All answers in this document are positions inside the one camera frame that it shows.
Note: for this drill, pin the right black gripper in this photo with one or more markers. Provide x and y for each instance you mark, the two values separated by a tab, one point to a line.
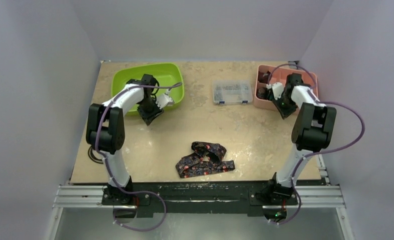
287	108

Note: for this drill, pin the clear plastic parts box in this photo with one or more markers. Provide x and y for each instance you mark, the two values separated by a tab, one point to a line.
232	92

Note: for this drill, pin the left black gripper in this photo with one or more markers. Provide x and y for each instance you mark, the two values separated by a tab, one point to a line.
147	117

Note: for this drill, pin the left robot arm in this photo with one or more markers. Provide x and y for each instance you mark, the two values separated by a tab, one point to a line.
105	132

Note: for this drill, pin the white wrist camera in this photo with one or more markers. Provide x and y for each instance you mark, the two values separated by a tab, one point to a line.
274	91
164	100

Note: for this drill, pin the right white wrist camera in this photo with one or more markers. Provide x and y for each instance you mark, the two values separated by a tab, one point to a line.
274	91

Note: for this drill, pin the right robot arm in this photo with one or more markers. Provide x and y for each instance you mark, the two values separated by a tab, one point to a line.
311	133

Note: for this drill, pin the dark floral patterned tie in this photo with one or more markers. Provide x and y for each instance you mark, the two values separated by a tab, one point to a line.
206	159

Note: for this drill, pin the green plastic tub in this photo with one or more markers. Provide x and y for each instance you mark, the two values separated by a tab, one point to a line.
167	74

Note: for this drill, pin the rolled dark red tie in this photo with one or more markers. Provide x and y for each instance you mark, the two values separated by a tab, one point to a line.
263	77

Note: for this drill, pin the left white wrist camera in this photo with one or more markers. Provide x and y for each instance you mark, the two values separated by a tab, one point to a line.
164	100

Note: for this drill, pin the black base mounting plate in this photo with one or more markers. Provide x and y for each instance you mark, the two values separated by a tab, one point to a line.
253	198

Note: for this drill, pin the pink divided organizer tray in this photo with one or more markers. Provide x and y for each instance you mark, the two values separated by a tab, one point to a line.
279	76

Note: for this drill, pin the aluminium frame rail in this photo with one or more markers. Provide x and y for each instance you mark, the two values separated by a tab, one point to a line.
91	196

